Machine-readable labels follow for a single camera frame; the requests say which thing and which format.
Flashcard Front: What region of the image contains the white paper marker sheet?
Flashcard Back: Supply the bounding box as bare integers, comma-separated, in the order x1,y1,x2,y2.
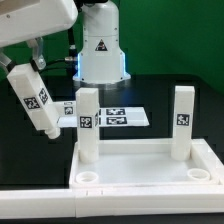
55,107,151,129

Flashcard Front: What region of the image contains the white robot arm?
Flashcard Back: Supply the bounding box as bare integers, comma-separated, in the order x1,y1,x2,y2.
0,0,130,87

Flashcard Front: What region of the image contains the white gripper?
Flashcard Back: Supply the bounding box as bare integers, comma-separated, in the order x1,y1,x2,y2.
0,0,78,74

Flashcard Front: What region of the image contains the white desk top tray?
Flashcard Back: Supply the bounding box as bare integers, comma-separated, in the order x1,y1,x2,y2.
69,138,224,189

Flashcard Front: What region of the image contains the white L-shaped fence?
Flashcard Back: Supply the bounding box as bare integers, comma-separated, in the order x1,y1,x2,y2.
0,185,224,219

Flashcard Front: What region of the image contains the black cable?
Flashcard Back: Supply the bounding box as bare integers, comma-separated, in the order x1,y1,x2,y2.
43,58,78,73

